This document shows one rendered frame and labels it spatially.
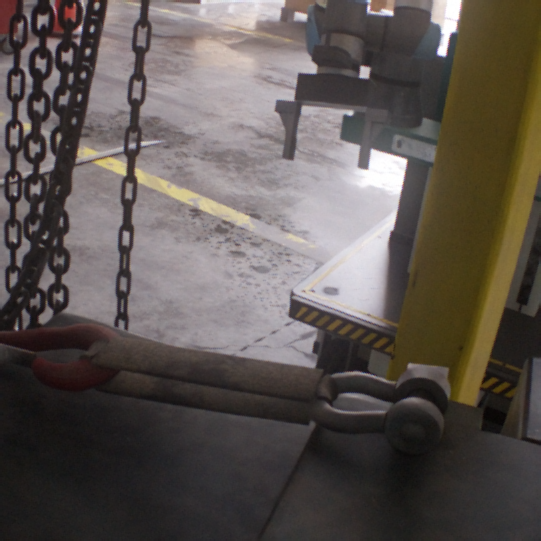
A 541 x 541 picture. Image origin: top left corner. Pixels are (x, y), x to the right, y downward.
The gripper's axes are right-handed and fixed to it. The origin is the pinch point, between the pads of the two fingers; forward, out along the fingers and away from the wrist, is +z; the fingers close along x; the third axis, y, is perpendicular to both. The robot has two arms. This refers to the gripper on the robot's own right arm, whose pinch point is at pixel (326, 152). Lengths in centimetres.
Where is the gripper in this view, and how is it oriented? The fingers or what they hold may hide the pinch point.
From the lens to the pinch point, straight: 140.0
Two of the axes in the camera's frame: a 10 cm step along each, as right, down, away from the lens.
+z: -1.5, 9.9, 0.2
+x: -9.3, -1.5, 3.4
